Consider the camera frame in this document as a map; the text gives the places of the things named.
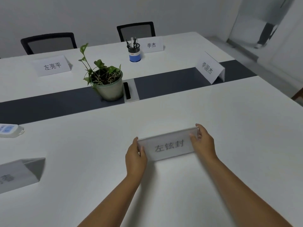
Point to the clear acrylic name plate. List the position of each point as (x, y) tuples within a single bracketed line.
[(16, 176), (168, 146), (51, 66), (151, 45), (210, 68)]

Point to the green ivy plant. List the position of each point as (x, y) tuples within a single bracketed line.
[(91, 70)]

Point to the person's right forearm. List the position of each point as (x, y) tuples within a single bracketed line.
[(239, 193)]

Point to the person's left thumb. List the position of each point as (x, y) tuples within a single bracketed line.
[(143, 153)]

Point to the person's right hand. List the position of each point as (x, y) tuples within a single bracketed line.
[(206, 145)]

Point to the white power strip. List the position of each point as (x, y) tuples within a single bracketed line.
[(9, 130)]

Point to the person's left forearm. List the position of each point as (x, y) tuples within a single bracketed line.
[(111, 203)]

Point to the blue and white pen holder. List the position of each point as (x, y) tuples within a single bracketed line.
[(135, 55)]

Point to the pale green plant pot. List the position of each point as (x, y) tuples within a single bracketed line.
[(110, 91)]

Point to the black mesh office chair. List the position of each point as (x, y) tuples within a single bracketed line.
[(136, 30), (49, 42)]

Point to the person's left hand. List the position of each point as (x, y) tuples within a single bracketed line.
[(135, 160)]

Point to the person's right thumb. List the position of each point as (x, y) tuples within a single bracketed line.
[(193, 139)]

